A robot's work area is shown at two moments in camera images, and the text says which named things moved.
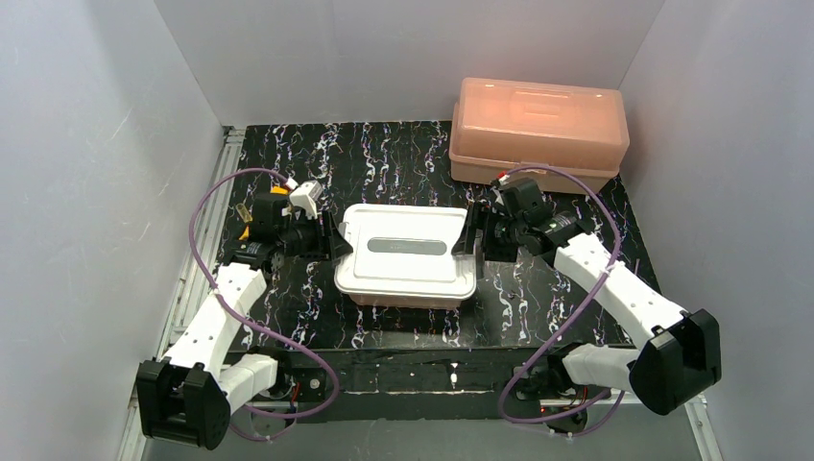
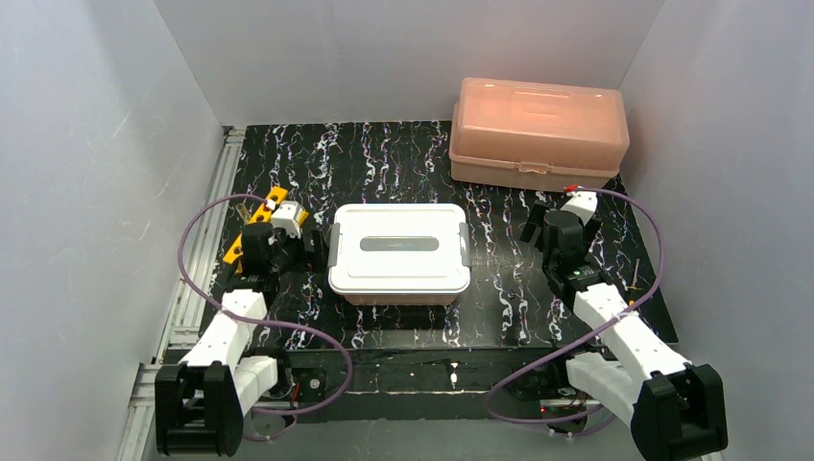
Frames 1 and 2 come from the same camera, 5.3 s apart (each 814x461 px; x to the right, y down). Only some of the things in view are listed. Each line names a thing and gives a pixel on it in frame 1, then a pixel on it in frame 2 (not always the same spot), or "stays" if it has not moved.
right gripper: x=485 y=232 → x=547 y=225
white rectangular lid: x=403 y=252 stays
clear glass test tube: x=244 y=212 stays
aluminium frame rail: x=191 y=277 stays
